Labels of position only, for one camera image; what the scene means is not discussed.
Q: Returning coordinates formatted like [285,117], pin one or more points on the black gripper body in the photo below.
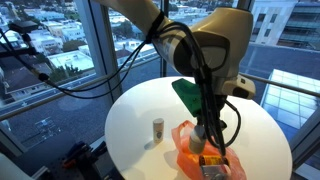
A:
[220,101]

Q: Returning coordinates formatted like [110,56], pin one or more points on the white medicine bottle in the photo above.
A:
[197,140]

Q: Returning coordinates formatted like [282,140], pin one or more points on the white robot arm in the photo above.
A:
[223,38]

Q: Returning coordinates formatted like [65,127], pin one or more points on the yellow label brown bottle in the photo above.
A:
[212,160]

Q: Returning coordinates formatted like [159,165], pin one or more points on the white deodorant stick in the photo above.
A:
[158,128]

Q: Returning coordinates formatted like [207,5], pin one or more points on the orange plastic bag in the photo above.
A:
[189,163]

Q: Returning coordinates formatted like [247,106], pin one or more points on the grey and red box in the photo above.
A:
[215,172]

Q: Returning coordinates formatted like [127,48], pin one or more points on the black camera on stand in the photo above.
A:
[23,26]

